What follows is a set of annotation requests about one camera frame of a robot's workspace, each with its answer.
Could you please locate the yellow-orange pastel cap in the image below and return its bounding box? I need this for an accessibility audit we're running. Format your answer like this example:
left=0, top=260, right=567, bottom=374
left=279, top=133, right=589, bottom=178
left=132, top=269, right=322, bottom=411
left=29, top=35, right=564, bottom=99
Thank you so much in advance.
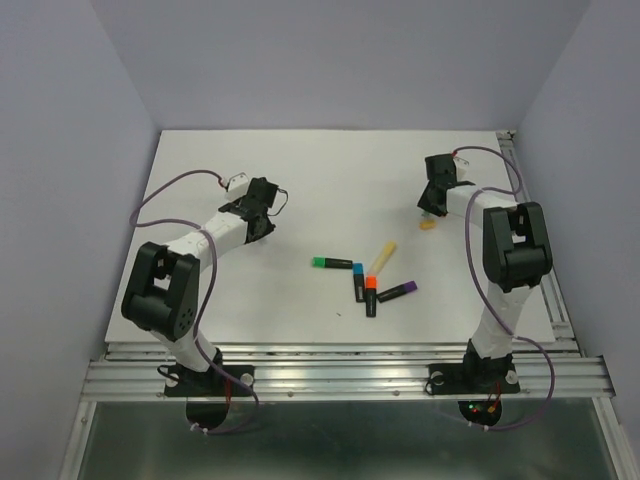
left=419, top=219, right=436, bottom=231

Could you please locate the right aluminium side rail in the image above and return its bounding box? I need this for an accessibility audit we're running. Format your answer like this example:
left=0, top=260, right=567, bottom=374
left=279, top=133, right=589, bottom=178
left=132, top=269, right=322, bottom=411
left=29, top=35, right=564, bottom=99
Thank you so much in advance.
left=496, top=131, right=581, bottom=355

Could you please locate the green cap black highlighter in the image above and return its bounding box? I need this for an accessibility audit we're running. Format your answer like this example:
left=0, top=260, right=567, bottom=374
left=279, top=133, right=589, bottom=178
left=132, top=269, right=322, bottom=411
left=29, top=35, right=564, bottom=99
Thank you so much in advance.
left=311, top=257, right=353, bottom=270

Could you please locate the yellow pastel highlighter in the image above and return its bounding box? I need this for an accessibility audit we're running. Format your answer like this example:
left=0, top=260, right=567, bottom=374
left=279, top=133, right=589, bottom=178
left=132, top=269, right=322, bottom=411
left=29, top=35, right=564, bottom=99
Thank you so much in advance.
left=367, top=241, right=397, bottom=276

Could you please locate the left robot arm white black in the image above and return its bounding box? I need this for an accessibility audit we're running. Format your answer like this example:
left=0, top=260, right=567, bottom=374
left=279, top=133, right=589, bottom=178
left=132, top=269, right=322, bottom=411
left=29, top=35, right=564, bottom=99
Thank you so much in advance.
left=121, top=173, right=282, bottom=394

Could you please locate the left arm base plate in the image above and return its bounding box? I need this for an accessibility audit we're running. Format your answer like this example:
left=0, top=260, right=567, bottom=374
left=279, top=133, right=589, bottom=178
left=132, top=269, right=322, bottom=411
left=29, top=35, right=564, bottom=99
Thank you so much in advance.
left=156, top=364, right=259, bottom=436

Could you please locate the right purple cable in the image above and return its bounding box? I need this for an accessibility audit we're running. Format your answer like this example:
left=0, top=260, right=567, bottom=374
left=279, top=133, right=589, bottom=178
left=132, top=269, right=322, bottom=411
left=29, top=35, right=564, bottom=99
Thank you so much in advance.
left=452, top=145, right=557, bottom=434

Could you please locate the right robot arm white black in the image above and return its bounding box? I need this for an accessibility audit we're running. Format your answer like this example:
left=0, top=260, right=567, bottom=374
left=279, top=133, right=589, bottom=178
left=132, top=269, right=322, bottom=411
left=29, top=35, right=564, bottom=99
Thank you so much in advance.
left=418, top=153, right=553, bottom=395

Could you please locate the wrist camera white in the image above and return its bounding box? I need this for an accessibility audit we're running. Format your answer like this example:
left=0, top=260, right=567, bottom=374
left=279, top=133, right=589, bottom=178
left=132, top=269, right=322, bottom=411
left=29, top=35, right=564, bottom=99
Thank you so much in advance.
left=453, top=153, right=469, bottom=177
left=225, top=172, right=250, bottom=202

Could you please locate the blue cap black highlighter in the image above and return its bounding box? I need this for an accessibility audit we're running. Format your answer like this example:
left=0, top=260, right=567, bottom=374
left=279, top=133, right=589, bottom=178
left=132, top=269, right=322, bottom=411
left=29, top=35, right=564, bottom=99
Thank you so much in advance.
left=352, top=262, right=365, bottom=303

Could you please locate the purple cap black highlighter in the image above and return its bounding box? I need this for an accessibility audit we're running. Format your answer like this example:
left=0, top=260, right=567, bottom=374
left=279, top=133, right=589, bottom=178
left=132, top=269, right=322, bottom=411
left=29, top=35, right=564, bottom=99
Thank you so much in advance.
left=377, top=281, right=418, bottom=303

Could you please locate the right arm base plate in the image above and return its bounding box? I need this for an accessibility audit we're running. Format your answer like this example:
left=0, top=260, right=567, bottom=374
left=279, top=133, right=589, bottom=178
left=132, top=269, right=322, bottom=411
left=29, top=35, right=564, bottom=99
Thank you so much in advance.
left=424, top=363, right=521, bottom=431

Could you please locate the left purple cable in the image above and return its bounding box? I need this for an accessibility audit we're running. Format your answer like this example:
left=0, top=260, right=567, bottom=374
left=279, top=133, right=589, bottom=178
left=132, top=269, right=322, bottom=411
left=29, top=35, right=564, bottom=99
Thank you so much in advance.
left=129, top=169, right=291, bottom=436

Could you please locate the purple cable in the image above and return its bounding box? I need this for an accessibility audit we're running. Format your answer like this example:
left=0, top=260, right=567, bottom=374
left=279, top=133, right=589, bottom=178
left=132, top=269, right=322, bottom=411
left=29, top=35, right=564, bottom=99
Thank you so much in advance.
left=129, top=169, right=291, bottom=436
left=452, top=145, right=557, bottom=434

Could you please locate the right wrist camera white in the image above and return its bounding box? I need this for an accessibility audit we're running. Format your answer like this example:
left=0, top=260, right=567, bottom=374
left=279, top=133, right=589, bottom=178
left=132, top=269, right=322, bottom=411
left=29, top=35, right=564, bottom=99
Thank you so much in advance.
left=453, top=153, right=469, bottom=177

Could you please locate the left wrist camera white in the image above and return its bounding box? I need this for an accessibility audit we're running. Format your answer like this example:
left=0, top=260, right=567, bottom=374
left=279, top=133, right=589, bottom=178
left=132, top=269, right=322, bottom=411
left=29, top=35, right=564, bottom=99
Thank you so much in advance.
left=225, top=172, right=250, bottom=202

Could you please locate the orange cap black highlighter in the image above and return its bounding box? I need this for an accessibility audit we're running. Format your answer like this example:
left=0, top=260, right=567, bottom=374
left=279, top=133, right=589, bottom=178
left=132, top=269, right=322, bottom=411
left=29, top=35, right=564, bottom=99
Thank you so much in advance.
left=364, top=276, right=377, bottom=318

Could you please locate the front aluminium rail frame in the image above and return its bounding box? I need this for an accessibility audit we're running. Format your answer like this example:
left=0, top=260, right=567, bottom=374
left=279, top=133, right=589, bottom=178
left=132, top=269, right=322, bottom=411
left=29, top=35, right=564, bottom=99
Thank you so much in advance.
left=59, top=338, right=639, bottom=479

